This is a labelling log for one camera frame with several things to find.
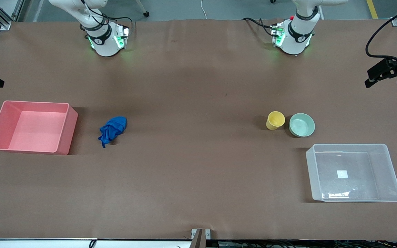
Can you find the light green bowl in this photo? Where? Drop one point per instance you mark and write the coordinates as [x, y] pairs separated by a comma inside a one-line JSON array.
[[302, 124]]

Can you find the blue cloth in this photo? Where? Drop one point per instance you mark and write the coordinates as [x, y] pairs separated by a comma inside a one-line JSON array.
[[114, 127]]

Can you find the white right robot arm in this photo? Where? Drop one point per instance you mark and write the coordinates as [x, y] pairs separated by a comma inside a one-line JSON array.
[[105, 44]]

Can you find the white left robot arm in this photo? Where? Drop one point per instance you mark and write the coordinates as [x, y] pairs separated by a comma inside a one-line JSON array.
[[295, 41]]

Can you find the yellow plastic cup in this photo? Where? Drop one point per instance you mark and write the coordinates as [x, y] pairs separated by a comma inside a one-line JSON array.
[[276, 120]]

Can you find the white sticker label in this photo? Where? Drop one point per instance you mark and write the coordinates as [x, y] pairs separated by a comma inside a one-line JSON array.
[[342, 174]]

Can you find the brown table cover sheet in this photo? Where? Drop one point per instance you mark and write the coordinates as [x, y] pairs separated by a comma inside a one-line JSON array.
[[198, 103]]

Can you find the clear plastic box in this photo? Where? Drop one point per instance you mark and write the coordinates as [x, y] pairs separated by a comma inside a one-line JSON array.
[[384, 165]]

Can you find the pink plastic bin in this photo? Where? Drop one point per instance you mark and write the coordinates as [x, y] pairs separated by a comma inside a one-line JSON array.
[[29, 131]]

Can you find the black caster wheel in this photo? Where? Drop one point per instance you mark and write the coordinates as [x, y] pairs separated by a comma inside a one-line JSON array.
[[146, 14]]

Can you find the metal table edge bracket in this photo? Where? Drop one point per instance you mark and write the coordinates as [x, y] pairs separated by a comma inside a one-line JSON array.
[[198, 239]]

